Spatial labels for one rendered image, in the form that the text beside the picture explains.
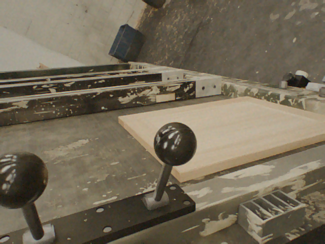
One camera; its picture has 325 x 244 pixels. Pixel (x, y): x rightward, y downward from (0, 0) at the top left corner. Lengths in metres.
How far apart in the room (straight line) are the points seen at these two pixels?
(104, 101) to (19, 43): 3.49
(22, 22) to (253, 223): 5.55
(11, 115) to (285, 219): 0.75
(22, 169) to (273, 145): 0.46
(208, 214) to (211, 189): 0.04
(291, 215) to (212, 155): 0.18
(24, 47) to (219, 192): 4.10
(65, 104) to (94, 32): 4.95
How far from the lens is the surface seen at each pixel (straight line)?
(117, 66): 2.16
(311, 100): 0.83
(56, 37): 5.70
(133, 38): 4.89
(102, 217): 0.30
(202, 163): 0.45
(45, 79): 1.35
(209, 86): 1.05
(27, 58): 4.32
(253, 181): 0.37
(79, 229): 0.29
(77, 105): 0.87
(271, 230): 0.34
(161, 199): 0.30
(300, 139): 0.61
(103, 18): 5.83
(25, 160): 0.19
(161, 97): 0.95
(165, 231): 0.30
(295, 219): 0.37
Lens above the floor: 1.57
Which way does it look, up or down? 30 degrees down
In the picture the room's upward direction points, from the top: 66 degrees counter-clockwise
